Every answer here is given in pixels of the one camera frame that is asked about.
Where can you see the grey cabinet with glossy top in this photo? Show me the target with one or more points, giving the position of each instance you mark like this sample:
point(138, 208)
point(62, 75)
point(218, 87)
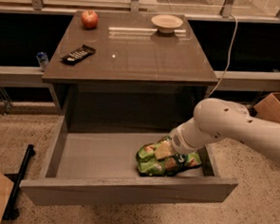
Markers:
point(142, 70)

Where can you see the black remote control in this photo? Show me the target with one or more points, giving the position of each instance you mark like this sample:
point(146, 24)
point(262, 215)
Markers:
point(77, 55)

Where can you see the brown cardboard box right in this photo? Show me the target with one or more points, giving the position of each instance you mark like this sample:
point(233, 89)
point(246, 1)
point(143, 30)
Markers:
point(269, 108)

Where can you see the open grey top drawer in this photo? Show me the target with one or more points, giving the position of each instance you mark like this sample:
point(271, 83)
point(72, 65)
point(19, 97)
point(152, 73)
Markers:
point(91, 159)

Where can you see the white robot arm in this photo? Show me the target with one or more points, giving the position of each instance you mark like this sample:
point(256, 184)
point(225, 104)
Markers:
point(212, 121)

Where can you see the red apple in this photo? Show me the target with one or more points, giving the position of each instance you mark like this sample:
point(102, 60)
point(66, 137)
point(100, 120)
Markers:
point(89, 19)

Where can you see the green rice chip bag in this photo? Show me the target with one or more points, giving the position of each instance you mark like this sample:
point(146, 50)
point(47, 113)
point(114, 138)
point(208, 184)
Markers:
point(150, 166)

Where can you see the white ceramic bowl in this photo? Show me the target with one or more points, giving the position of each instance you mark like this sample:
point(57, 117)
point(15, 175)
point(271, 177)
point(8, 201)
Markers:
point(166, 23)

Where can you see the small plastic water bottle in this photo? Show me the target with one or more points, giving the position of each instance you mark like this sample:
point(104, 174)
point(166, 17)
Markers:
point(42, 60)

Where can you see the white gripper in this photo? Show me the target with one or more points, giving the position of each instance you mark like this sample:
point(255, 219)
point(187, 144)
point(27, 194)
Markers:
point(180, 144)

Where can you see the black metal bar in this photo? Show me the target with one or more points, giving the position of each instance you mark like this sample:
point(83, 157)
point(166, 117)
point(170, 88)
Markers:
point(11, 212)

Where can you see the metal window railing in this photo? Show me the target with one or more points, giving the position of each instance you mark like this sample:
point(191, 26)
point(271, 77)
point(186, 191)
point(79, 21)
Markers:
point(247, 11)

